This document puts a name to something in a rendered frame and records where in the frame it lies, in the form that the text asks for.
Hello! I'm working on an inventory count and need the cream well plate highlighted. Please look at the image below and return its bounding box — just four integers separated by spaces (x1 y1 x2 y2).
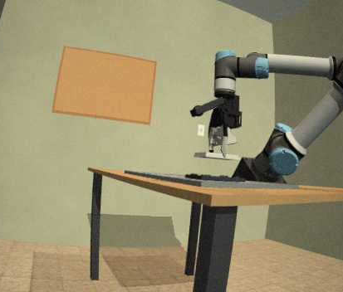
194 152 240 160

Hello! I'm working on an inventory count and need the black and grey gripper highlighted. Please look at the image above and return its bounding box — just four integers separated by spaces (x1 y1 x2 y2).
208 90 242 158

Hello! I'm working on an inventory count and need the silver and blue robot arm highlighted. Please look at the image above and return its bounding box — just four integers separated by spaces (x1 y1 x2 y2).
214 50 343 182

